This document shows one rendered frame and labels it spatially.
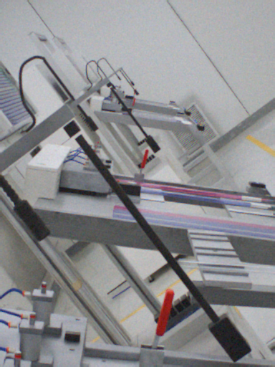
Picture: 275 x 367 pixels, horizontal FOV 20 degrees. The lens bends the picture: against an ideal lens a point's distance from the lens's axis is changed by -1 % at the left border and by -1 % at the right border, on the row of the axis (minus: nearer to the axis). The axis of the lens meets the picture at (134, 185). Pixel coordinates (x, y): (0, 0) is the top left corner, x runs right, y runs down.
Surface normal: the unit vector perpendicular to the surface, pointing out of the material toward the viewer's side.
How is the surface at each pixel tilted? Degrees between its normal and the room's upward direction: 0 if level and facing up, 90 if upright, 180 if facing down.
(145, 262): 90
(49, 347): 43
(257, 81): 90
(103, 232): 90
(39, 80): 90
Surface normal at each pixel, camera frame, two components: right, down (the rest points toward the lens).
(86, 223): 0.00, 0.16
